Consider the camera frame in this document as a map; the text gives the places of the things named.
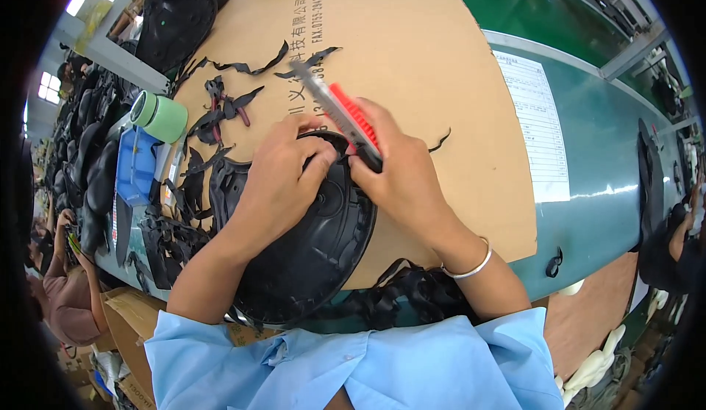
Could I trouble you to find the person's right hand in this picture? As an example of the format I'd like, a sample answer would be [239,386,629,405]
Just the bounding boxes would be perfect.
[347,97,471,262]

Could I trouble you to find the person's left hand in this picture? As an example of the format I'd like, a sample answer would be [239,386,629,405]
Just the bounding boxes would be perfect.
[223,113,338,259]

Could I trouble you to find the red utility knife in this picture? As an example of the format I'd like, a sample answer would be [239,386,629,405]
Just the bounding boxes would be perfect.
[289,60,384,174]

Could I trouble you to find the black plastic saddle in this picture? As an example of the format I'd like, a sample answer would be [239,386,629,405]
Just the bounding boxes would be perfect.
[208,130,378,325]

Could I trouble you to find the forked black trimming strip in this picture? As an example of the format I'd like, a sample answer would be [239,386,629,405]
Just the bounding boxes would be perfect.
[274,46,343,80]

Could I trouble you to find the long black trimming strip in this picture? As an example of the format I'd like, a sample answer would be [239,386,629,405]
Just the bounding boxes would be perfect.
[212,40,290,76]

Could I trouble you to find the black scraps around pliers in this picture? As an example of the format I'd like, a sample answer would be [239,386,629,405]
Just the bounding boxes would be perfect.
[186,86,265,147]

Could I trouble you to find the small curved black strip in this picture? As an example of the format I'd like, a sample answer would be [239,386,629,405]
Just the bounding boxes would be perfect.
[428,128,452,153]

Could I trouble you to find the large brown cardboard sheet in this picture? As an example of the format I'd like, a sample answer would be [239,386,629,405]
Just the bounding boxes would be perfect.
[165,0,538,290]

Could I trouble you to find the white labelled packet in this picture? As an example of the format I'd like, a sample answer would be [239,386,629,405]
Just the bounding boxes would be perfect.
[154,141,186,208]

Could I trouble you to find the green tape roll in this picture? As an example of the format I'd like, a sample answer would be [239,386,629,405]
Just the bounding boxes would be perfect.
[129,90,189,144]

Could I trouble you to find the heap of black trimmings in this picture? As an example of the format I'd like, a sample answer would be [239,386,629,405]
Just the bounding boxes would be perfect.
[128,145,235,292]

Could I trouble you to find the pile of black offcut strips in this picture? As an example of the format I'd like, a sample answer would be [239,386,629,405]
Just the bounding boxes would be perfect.
[309,258,482,331]

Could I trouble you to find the blue plastic bin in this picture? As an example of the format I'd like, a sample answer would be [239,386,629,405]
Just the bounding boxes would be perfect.
[116,127,162,208]

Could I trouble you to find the black saddle with green dot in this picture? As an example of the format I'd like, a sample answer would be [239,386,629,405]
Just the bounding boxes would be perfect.
[135,0,218,74]

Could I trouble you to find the white printed paper sheet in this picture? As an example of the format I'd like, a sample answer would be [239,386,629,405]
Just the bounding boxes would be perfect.
[492,50,571,204]

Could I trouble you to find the person's body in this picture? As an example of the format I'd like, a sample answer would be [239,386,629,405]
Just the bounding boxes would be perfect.
[145,306,564,410]

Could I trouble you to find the heap of black saddles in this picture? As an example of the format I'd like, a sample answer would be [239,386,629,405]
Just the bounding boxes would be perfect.
[47,51,141,256]

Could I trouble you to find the cardboard carton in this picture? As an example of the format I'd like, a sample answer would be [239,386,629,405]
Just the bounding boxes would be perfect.
[101,288,166,410]

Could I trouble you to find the black looped scrap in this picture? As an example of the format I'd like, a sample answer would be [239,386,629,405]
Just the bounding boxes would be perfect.
[545,246,564,278]

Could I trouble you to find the heap of white foam pads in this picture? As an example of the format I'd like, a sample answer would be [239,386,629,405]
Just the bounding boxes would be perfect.
[554,279,630,410]

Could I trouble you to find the red-handled pliers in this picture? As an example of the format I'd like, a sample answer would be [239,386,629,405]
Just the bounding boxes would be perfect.
[203,76,252,146]

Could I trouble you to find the silver bracelet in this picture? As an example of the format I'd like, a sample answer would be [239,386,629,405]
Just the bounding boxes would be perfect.
[440,236,493,279]

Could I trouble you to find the grey metal frame beam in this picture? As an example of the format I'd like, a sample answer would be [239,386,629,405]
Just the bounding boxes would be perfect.
[598,23,672,81]
[55,13,170,94]

